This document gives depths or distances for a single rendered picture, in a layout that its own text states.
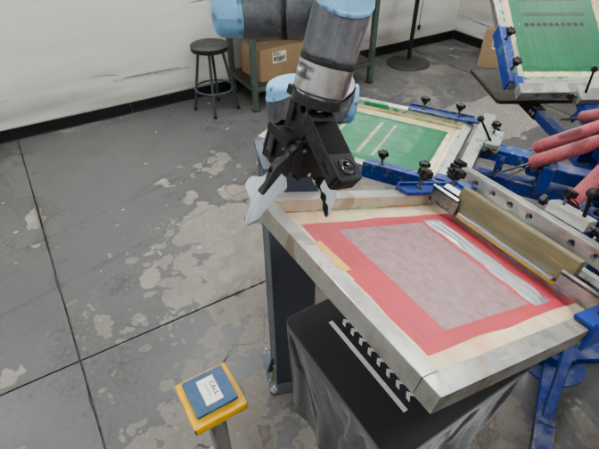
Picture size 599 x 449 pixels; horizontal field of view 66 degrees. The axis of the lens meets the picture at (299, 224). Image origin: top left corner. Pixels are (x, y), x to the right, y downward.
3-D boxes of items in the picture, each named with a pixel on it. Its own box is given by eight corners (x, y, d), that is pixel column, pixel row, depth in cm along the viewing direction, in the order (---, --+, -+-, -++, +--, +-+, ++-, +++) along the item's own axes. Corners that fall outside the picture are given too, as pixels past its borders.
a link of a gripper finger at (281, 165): (268, 199, 68) (308, 156, 67) (274, 205, 67) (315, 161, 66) (250, 183, 64) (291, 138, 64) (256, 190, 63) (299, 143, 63)
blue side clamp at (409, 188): (400, 211, 131) (409, 190, 128) (389, 202, 134) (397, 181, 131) (463, 207, 149) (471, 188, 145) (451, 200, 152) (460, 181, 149)
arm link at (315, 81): (365, 74, 61) (316, 68, 56) (354, 107, 63) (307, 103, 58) (332, 57, 66) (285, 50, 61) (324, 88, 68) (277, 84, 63)
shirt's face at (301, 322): (392, 461, 96) (393, 460, 95) (287, 320, 125) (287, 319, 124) (538, 358, 115) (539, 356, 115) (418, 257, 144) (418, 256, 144)
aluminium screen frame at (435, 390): (430, 415, 66) (441, 397, 64) (248, 207, 105) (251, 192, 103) (634, 316, 112) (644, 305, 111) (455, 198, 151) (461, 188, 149)
